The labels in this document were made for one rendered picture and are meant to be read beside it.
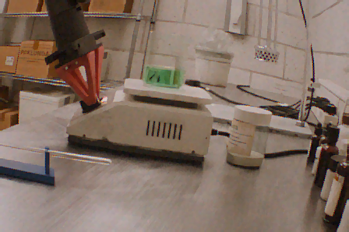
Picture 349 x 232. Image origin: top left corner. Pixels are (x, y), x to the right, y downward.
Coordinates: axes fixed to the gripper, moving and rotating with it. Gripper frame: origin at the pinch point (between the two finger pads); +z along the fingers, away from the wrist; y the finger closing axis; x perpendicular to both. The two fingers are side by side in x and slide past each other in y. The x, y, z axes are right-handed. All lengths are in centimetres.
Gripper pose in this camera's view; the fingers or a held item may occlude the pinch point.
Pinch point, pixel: (92, 98)
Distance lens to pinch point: 76.7
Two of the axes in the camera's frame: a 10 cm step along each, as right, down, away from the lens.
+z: 3.6, 9.1, 1.8
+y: 3.1, -3.0, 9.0
